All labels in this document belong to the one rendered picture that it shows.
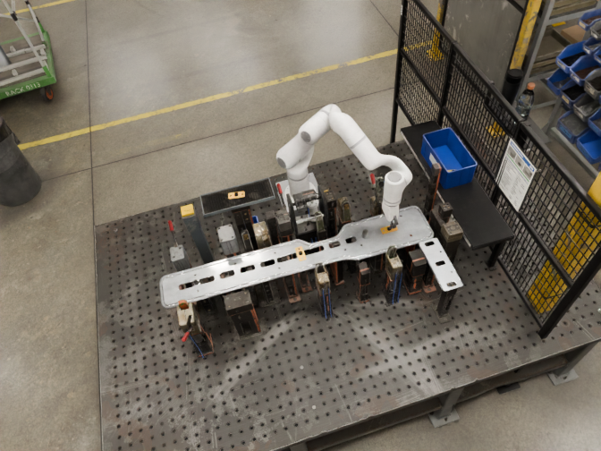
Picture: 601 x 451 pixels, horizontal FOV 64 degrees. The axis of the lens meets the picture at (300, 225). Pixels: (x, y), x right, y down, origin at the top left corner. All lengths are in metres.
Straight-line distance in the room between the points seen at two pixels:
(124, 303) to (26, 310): 1.35
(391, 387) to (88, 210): 2.98
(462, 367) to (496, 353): 0.18
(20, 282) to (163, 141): 1.70
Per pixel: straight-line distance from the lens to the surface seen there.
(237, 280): 2.36
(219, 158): 4.37
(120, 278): 2.95
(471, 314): 2.62
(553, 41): 4.72
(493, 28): 4.38
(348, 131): 2.12
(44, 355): 3.81
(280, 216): 2.44
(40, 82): 5.63
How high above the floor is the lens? 2.98
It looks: 53 degrees down
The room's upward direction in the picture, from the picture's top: 8 degrees counter-clockwise
